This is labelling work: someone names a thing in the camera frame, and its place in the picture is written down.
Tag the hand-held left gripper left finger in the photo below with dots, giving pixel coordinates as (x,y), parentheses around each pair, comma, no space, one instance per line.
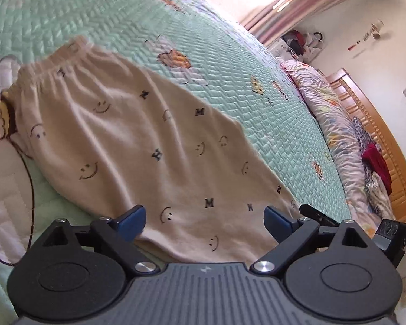
(132,224)

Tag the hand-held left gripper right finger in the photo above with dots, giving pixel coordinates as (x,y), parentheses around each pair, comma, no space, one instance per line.
(274,224)

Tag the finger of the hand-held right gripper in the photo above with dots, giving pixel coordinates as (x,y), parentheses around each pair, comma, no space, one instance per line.
(316,215)

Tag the beige smiley print pants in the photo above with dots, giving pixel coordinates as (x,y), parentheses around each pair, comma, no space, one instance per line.
(138,135)

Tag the dark red garment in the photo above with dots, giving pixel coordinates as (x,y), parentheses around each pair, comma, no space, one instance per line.
(375,162)

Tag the black white patterned cloth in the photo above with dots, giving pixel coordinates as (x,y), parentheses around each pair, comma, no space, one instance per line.
(360,132)

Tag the wooden bed headboard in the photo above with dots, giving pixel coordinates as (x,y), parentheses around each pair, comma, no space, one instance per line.
(382,135)

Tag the pink floral duvet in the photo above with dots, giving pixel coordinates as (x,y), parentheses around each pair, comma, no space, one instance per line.
(324,108)

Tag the pink curtain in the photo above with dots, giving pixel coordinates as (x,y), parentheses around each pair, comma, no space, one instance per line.
(284,10)

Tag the green bee print quilted bedspread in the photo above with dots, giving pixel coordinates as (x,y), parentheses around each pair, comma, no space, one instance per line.
(105,17)

